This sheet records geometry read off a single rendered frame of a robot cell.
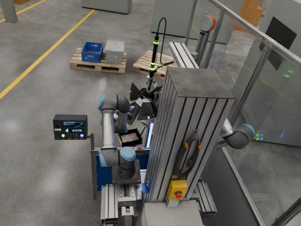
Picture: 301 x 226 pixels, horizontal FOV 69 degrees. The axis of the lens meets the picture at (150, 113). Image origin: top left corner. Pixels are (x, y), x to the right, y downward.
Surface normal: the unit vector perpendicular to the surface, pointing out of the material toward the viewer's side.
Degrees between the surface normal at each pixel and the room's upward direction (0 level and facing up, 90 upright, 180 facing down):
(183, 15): 90
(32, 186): 0
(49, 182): 0
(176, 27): 90
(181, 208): 0
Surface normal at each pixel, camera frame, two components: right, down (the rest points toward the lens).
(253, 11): -0.07, 0.62
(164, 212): 0.13, -0.77
